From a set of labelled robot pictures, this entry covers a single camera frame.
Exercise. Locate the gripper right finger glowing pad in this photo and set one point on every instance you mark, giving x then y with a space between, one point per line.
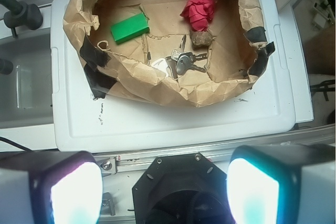
282 183

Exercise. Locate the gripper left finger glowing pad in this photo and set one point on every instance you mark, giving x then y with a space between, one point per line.
50 187

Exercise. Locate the green rectangular block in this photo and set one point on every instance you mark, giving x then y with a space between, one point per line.
130 28

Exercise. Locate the white plastic bin lid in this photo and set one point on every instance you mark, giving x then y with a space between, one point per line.
113 124

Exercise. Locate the clear plastic container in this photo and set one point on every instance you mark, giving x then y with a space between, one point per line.
26 92

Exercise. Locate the bunch of metal keys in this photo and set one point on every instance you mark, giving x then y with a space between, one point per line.
180 61

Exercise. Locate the brown rock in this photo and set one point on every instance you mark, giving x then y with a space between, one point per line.
201 39

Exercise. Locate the white key tag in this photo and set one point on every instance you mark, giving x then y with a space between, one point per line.
161 65

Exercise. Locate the brown paper bag liner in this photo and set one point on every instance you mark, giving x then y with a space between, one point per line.
236 59

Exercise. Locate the black clamp knob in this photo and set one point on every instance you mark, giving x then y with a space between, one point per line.
21 14

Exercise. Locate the crumpled red paper ball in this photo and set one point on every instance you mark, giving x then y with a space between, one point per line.
199 13

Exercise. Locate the black octagonal mount plate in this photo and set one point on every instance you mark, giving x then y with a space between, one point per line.
182 189

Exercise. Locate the aluminium extrusion rail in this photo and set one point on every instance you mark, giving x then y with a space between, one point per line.
221 151

